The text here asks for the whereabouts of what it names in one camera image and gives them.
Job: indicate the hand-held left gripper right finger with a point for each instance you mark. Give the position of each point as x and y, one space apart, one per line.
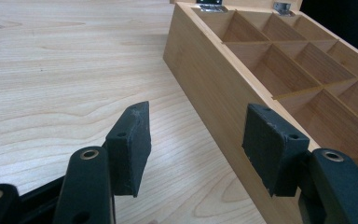
273 155

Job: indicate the wooden compartment box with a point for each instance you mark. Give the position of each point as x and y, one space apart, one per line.
230 87

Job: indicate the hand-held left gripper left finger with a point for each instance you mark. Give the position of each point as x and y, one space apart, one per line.
130 155

